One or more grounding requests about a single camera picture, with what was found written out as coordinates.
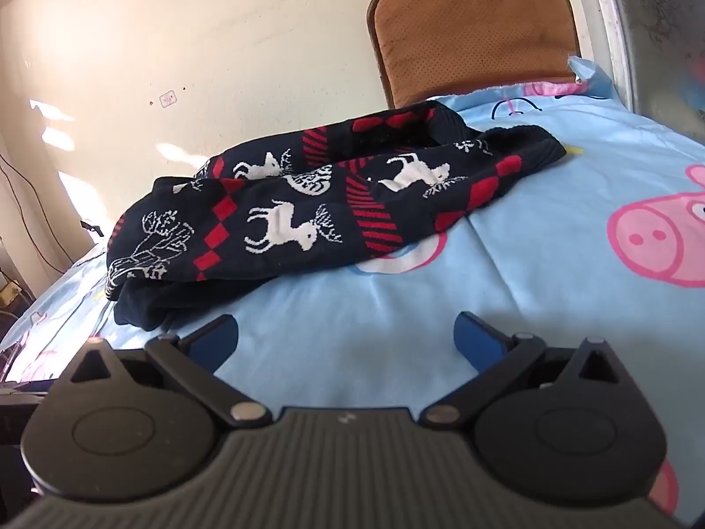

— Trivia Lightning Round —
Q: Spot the brown seat cushion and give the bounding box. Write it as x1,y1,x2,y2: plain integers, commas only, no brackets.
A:
367,0,581,108

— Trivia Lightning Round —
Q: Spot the small pink wall sticker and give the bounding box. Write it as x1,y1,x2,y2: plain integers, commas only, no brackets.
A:
159,91,177,108

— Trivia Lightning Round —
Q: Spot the yellow box on floor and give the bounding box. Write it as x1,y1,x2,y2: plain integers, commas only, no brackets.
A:
0,281,23,309

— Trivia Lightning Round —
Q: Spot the window frame with frosted glass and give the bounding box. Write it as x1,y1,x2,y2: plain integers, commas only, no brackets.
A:
570,0,704,142

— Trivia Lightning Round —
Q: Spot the black wall bracket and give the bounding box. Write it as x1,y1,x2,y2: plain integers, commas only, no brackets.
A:
80,220,104,238

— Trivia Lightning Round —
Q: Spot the navy reindeer knit sweater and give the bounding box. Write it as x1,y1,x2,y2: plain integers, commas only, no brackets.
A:
105,101,565,331

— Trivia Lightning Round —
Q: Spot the light blue cartoon bed sheet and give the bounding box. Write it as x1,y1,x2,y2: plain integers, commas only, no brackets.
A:
0,55,705,525

